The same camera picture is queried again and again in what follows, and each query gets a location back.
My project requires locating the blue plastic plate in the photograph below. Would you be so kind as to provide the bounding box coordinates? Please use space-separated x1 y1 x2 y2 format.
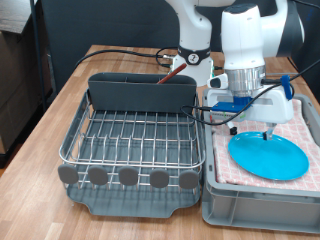
227 130 310 182

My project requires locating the black metal pole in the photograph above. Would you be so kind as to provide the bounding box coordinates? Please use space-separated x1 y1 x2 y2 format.
29 0 48 113

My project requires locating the dark grey cutlery caddy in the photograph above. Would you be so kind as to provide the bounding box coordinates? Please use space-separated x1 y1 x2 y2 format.
87 72 198 114

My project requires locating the grey plastic crate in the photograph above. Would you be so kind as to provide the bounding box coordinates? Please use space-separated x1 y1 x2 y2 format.
201 88 320 234

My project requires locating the red-brown wooden spoon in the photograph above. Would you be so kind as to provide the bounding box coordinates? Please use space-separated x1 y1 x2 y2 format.
156 63 188 85

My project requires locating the metal wire dish rack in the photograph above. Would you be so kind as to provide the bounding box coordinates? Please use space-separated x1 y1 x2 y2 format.
57 88 207 196

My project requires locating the grey plastic drain tray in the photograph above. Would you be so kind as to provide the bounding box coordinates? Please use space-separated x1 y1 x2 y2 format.
61 89 203 219

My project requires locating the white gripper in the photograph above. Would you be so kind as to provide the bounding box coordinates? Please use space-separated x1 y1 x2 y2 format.
203 87 295 141

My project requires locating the black cable on table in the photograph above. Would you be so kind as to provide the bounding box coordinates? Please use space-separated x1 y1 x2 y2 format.
73 46 179 69

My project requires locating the wooden shelf board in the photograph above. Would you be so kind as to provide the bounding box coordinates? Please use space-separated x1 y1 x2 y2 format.
0 0 37 34

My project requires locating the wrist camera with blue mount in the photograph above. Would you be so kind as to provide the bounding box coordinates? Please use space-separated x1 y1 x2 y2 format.
209 96 256 124

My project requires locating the pink checked towel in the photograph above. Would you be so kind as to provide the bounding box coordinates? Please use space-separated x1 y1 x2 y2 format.
211 98 320 193

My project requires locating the blue cable clip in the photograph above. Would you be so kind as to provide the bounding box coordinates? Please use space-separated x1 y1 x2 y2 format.
279 74 295 101

